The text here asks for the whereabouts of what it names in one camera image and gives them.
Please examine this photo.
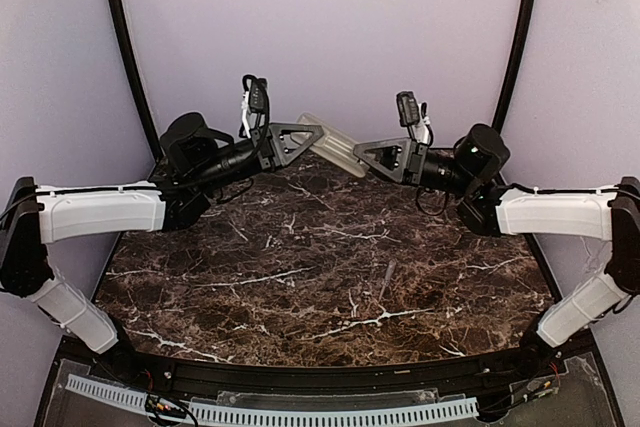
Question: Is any white remote control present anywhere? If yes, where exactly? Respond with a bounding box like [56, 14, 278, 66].
[297, 112, 368, 178]

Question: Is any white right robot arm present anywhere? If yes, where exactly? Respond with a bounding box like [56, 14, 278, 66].
[353, 124, 639, 350]

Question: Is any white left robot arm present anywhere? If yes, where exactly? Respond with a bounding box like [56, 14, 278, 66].
[1, 112, 323, 355]

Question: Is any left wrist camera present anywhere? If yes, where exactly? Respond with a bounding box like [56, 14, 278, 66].
[239, 74, 270, 138]

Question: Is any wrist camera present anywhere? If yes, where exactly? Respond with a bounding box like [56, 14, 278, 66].
[396, 91, 434, 147]
[239, 74, 270, 138]

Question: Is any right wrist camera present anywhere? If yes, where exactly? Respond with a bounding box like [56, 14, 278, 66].
[396, 91, 434, 147]

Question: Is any left black frame post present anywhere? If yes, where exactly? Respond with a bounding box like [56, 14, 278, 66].
[107, 0, 162, 161]

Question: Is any black frame post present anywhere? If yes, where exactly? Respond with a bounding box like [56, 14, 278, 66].
[492, 0, 535, 133]
[107, 0, 162, 161]

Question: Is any black front rail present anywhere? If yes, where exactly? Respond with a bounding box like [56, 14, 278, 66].
[140, 353, 522, 398]

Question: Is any right black frame post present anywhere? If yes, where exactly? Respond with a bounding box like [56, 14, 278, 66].
[492, 0, 535, 133]

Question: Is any right white cable duct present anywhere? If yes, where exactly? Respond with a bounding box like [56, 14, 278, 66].
[189, 398, 479, 427]

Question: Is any white cable duct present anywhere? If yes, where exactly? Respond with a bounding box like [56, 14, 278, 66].
[65, 374, 147, 414]
[189, 398, 479, 427]

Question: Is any left white cable duct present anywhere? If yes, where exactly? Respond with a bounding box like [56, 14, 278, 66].
[65, 374, 147, 414]

